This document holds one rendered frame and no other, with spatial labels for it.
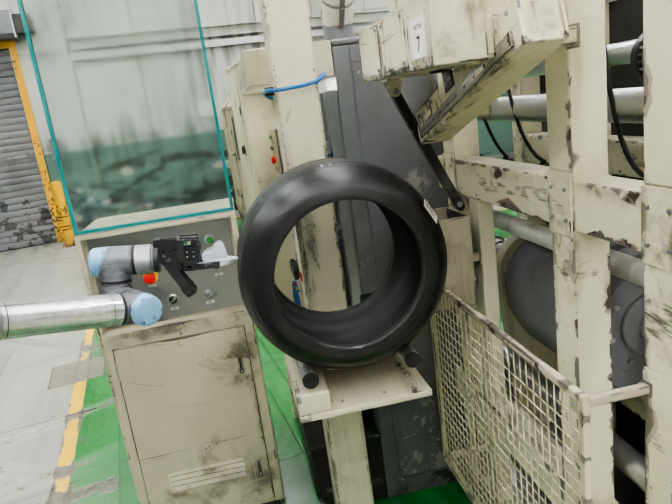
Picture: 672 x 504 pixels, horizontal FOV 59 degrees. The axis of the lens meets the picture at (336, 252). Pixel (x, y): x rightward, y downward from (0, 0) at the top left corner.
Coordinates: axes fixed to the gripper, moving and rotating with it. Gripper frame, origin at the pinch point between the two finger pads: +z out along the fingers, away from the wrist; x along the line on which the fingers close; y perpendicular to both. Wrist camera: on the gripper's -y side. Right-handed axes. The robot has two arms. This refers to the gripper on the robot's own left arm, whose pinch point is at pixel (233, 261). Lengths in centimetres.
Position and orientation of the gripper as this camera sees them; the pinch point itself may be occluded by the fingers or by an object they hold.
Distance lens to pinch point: 157.9
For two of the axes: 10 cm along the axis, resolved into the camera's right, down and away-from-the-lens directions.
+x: -1.8, -2.3, 9.6
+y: -0.2, -9.7, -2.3
